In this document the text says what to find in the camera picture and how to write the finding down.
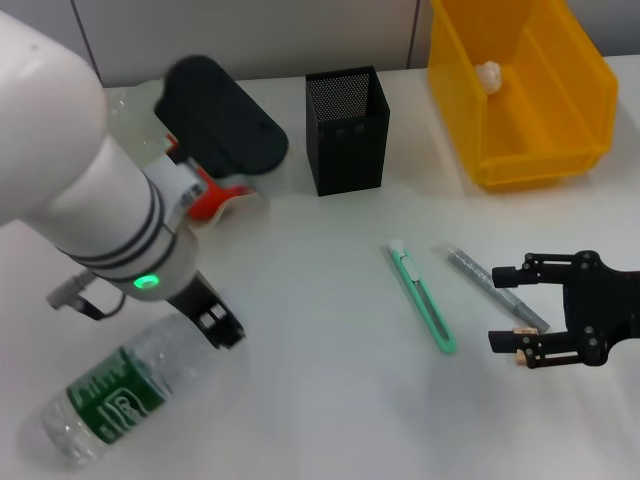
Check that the clear green-label water bottle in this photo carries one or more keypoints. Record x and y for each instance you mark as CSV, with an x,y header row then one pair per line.
x,y
125,390

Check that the white paper ball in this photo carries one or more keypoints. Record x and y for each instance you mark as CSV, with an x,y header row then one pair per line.
x,y
489,76

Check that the translucent green glass fruit plate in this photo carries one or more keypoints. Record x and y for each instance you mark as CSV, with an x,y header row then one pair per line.
x,y
132,130

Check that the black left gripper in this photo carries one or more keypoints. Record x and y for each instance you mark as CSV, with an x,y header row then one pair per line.
x,y
200,305

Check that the yellow plastic storage bin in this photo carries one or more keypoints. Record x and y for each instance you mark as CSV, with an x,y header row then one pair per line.
x,y
530,130

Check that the mint green utility knife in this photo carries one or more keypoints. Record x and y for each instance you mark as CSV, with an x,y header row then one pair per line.
x,y
420,295

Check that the grey silver marker pen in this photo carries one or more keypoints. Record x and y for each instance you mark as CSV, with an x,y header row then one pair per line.
x,y
475,272

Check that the black silver wrist camera box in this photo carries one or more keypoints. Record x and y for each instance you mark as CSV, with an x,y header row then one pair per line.
x,y
220,115

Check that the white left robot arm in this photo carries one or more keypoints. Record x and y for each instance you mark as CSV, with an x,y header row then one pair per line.
x,y
60,150

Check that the black mesh pen holder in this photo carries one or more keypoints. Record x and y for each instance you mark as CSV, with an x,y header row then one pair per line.
x,y
345,160

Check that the tan rubber eraser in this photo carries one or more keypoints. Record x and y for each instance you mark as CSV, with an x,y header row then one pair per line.
x,y
525,331

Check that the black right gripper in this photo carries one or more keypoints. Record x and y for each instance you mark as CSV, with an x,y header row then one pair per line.
x,y
600,305

